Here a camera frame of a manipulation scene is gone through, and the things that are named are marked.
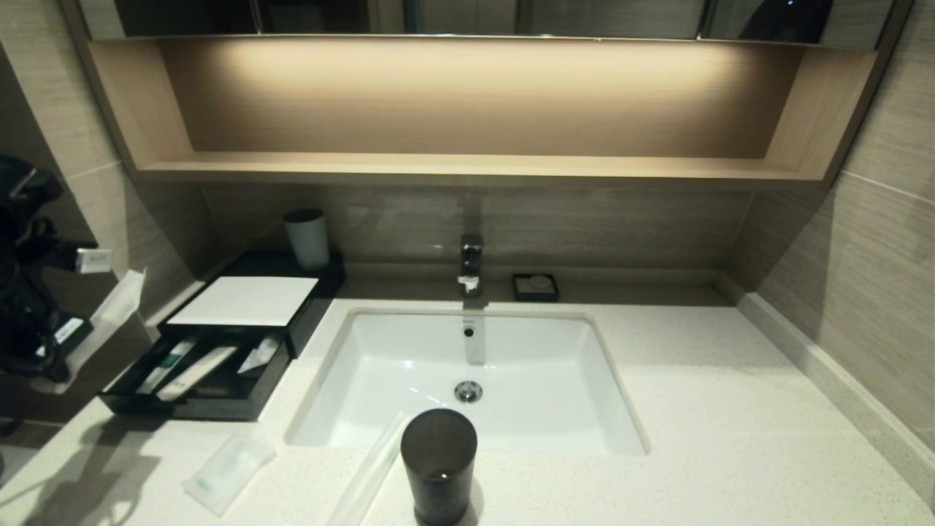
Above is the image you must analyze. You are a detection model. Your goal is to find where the long clear toothbrush pack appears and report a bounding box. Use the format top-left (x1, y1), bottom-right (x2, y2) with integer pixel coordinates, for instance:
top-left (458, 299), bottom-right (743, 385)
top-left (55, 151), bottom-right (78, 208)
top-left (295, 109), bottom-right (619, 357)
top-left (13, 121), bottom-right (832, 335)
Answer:
top-left (325, 411), bottom-right (410, 526)
top-left (33, 269), bottom-right (147, 396)

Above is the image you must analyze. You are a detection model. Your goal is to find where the black tray box white lid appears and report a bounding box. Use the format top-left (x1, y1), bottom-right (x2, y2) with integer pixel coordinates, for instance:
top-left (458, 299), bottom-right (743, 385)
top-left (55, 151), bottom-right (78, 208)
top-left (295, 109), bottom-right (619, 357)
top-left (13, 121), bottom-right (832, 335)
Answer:
top-left (159, 252), bottom-right (347, 359)

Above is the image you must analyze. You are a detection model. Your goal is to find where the green label tube packet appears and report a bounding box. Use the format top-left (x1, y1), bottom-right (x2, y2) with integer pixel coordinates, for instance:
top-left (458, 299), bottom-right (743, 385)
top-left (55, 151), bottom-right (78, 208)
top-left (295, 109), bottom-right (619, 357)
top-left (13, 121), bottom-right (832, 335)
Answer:
top-left (137, 336), bottom-right (199, 395)

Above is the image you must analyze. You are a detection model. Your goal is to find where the red item frosted pouch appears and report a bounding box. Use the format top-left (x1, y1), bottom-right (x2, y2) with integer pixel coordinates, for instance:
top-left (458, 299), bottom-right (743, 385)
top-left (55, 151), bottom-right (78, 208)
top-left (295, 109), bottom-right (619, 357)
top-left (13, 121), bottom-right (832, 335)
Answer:
top-left (237, 336), bottom-right (282, 376)

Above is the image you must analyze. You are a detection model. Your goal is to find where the small white sachet packet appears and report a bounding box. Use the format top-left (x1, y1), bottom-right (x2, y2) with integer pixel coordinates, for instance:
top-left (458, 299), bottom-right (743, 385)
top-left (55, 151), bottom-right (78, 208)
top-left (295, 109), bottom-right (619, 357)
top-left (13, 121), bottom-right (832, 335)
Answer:
top-left (183, 432), bottom-right (277, 517)

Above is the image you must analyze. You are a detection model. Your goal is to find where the white cup with dark rim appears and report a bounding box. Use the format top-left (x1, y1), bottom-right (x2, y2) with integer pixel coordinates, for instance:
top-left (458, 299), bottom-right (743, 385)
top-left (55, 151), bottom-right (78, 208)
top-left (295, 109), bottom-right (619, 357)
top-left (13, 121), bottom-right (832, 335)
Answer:
top-left (283, 208), bottom-right (331, 272)

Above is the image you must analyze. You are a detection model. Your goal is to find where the dark grey tumbler cup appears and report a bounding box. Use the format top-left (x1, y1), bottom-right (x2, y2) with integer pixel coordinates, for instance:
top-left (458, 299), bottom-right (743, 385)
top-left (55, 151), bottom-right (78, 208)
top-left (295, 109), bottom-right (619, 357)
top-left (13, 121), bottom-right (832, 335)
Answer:
top-left (400, 408), bottom-right (478, 526)

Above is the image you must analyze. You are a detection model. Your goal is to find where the chrome faucet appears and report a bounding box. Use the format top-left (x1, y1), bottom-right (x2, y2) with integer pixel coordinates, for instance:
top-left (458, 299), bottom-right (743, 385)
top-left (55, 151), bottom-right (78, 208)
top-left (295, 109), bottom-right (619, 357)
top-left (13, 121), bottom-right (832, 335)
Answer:
top-left (458, 234), bottom-right (484, 299)

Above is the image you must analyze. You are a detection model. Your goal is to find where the black soap dish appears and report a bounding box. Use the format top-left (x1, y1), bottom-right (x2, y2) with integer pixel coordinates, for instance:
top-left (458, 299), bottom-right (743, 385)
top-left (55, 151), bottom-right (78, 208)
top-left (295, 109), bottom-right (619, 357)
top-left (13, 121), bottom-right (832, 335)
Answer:
top-left (511, 273), bottom-right (560, 303)

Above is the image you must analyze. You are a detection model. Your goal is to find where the white ceramic sink basin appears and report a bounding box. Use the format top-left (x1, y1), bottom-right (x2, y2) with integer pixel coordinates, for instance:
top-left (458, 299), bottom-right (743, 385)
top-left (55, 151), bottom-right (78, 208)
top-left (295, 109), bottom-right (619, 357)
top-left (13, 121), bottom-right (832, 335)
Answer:
top-left (285, 307), bottom-right (649, 457)

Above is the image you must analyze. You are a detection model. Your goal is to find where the mirror cabinet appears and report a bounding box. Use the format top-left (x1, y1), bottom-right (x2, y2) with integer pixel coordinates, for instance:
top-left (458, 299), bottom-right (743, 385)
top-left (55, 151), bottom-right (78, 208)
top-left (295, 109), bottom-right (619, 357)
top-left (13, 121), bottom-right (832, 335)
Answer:
top-left (77, 0), bottom-right (896, 50)

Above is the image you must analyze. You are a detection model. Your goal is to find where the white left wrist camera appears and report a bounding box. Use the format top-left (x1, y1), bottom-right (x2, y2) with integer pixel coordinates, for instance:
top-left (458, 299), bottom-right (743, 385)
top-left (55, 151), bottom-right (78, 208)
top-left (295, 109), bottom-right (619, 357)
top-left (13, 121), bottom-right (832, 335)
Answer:
top-left (77, 248), bottom-right (115, 275)

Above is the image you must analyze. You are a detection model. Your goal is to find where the light wooden wall shelf niche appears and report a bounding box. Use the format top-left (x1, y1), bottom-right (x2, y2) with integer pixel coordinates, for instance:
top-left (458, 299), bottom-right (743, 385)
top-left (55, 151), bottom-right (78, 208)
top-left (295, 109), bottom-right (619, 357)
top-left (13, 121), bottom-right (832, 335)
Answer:
top-left (58, 0), bottom-right (917, 191)

